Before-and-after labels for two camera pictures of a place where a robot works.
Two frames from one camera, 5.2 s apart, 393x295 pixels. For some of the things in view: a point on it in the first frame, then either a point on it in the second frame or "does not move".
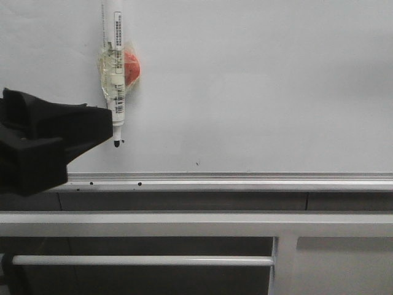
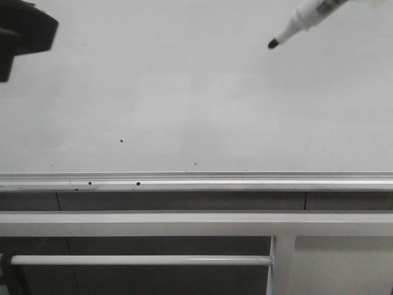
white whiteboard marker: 118,80 → 305,17
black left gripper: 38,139 → 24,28
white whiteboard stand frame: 285,226 does not move
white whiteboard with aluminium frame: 233,96 does not move
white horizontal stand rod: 143,260 does not move
